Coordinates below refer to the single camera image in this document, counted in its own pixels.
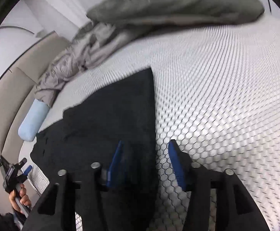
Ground black pants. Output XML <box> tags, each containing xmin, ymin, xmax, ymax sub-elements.
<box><xmin>31</xmin><ymin>68</ymin><xmax>158</xmax><ymax>230</ymax></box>

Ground beige upholstered headboard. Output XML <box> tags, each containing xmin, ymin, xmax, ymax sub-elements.
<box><xmin>0</xmin><ymin>31</ymin><xmax>71</xmax><ymax>159</ymax></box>

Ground light blue bolster pillow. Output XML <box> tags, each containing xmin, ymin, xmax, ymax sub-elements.
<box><xmin>18</xmin><ymin>99</ymin><xmax>50</xmax><ymax>141</ymax></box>

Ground white honeycomb mattress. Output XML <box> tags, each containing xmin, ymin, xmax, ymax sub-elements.
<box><xmin>17</xmin><ymin>14</ymin><xmax>280</xmax><ymax>231</ymax></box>

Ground grey duvet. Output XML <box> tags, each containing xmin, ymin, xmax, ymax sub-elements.
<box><xmin>34</xmin><ymin>0</ymin><xmax>264</xmax><ymax>106</ymax></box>

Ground person's left hand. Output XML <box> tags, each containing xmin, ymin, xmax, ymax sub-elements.
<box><xmin>9</xmin><ymin>184</ymin><xmax>32</xmax><ymax>214</ymax></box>

